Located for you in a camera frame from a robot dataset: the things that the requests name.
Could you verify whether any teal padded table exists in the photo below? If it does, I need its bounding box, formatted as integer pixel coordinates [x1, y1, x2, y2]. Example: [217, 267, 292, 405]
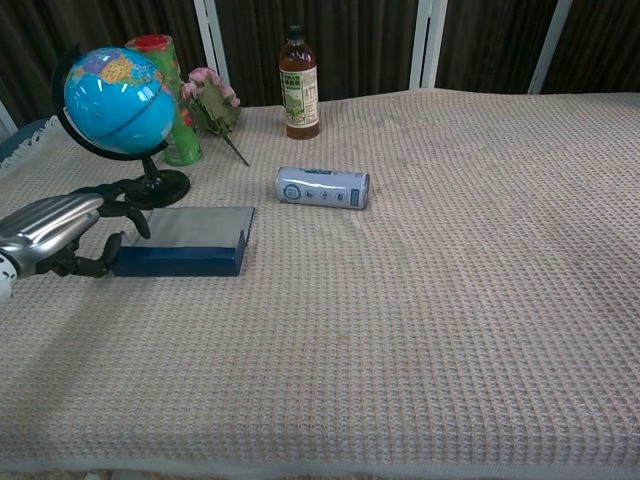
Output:
[0, 118, 57, 169]

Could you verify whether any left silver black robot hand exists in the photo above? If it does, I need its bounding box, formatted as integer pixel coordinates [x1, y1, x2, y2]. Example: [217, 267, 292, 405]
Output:
[0, 183, 152, 281]

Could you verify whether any brown tea bottle green label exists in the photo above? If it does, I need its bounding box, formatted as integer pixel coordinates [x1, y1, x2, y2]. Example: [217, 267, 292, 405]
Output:
[278, 24, 321, 141]

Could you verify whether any silver blue drink can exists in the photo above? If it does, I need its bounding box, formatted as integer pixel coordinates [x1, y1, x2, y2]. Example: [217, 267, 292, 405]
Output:
[275, 166, 371, 212]

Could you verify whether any pink artificial flower bunch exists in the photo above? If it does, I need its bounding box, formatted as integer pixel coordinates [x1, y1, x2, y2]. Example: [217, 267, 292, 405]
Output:
[180, 67, 251, 168]

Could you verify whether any beige waffle tablecloth with fringe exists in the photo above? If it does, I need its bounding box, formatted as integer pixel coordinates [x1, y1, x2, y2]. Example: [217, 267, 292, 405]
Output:
[0, 88, 640, 480]

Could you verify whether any blue rectangular box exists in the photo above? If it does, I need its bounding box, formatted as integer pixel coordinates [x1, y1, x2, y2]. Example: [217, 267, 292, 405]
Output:
[110, 206, 256, 279]

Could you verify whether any blue desk globe black stand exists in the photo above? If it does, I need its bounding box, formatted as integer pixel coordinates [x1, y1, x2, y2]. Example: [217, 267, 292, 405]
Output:
[51, 44, 192, 210]

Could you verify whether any green tube red lid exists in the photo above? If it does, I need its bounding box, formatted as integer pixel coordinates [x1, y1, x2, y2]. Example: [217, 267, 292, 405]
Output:
[124, 33, 204, 167]

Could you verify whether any white screen frame post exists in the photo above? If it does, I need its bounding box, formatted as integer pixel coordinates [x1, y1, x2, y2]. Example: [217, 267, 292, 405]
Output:
[527, 0, 574, 96]
[0, 98, 19, 137]
[193, 0, 232, 109]
[409, 0, 449, 91]

